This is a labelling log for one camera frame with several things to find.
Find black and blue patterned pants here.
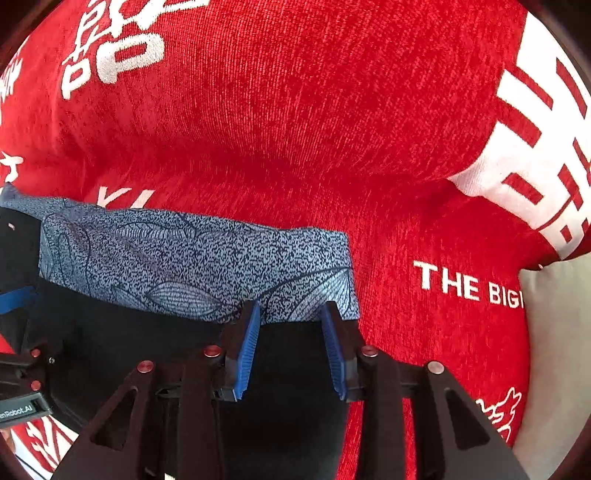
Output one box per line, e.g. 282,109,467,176
0,183,363,480

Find beige cushion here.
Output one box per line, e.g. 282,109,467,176
514,254,590,479

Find red bedspread with white characters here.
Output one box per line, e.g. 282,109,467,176
0,0,562,480

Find red white character pillow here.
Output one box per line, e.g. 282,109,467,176
450,15,590,258

